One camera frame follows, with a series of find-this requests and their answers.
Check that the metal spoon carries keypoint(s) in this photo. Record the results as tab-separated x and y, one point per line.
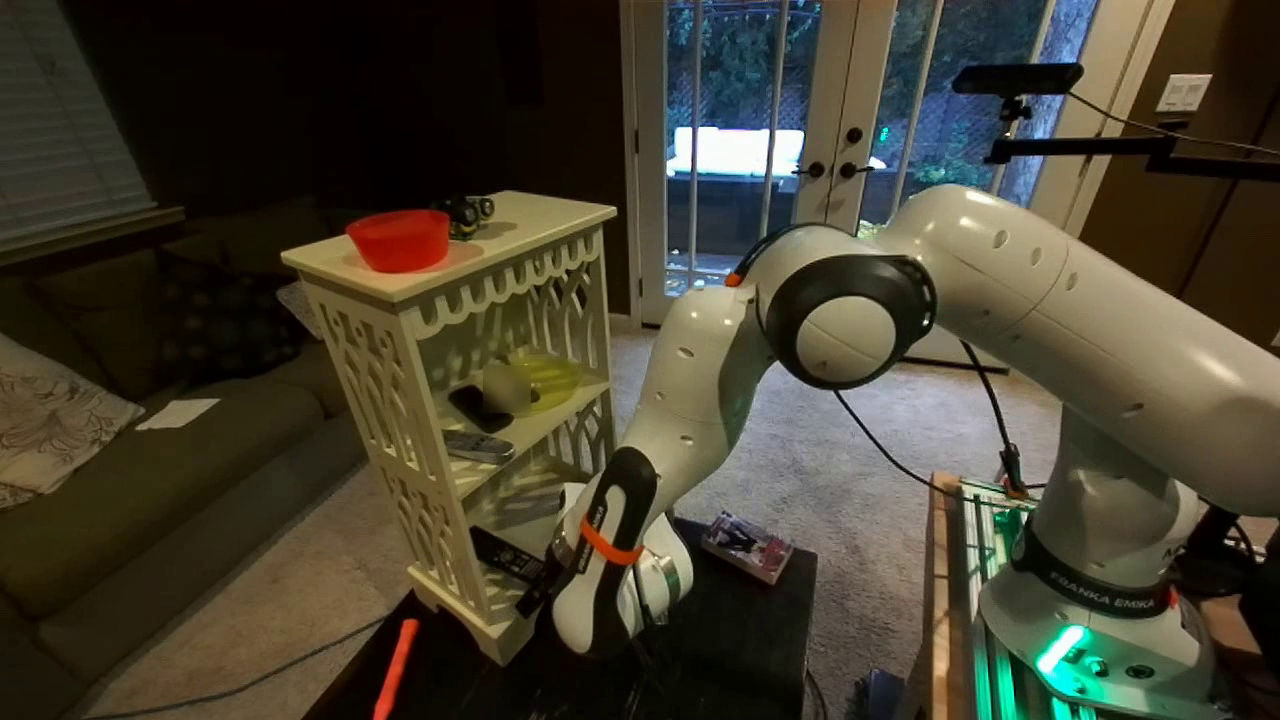
521	395

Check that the dark green couch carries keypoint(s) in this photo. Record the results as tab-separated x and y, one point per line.
163	493

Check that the black camera boom stand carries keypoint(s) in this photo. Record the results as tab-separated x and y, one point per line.
1202	158

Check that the white light switch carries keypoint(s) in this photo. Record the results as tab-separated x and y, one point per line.
1186	89

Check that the red plastic bowl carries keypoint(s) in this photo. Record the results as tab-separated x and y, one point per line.
397	242

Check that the white paper sheet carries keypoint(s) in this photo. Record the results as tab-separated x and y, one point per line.
177	413

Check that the red marker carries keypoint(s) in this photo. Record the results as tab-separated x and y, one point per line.
397	664

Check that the yellow-green plate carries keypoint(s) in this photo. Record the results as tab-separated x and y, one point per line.
554	372

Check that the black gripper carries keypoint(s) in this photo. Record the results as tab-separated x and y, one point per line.
544	586

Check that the window blinds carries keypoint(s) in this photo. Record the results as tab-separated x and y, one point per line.
61	132

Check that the black camera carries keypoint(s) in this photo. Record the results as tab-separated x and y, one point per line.
1022	79

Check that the patterned light cushion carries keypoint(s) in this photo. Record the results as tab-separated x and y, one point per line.
46	421

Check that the white lattice shelf unit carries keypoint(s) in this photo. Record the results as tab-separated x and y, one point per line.
535	223

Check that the dark dotted pillow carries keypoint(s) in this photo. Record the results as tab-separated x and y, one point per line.
222	327

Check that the white outdoor box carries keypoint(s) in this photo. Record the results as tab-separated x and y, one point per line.
734	150

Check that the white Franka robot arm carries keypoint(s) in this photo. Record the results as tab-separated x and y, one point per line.
1067	321

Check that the printed card package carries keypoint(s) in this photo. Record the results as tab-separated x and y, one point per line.
747	549

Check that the black red clamp tool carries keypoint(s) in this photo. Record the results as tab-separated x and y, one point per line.
1010	464

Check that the white French doors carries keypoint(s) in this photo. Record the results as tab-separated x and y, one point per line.
645	203

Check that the black table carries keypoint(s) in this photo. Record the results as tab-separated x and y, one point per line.
747	653

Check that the small blue object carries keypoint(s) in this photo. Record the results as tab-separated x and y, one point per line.
878	697

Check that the black mug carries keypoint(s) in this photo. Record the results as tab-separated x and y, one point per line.
471	212

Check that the grey remote control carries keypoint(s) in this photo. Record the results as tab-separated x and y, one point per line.
476	444

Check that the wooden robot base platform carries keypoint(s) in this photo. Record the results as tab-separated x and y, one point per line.
945	603

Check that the black remote control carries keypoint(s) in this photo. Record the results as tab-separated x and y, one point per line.
482	408
507	553

